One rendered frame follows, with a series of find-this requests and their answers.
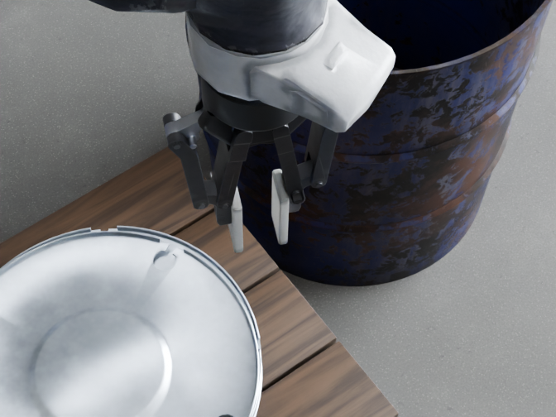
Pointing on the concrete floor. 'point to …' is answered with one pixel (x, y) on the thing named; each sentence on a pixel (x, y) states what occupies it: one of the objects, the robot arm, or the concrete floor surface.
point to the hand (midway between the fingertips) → (257, 212)
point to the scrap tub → (405, 143)
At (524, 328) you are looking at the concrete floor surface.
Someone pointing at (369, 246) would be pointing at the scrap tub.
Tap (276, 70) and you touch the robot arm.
